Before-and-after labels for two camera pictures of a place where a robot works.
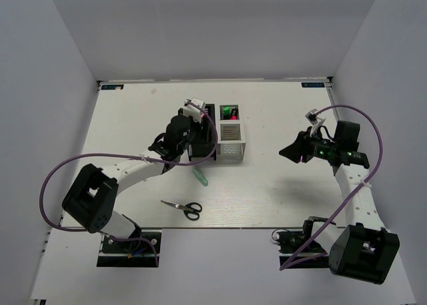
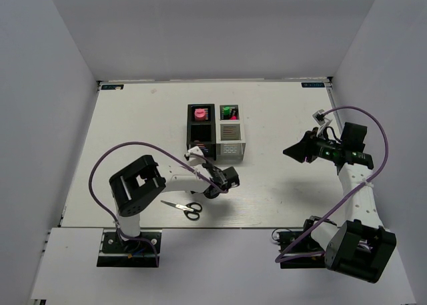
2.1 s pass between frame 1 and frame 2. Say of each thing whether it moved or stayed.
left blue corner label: stayed
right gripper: stayed
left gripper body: moved
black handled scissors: stayed
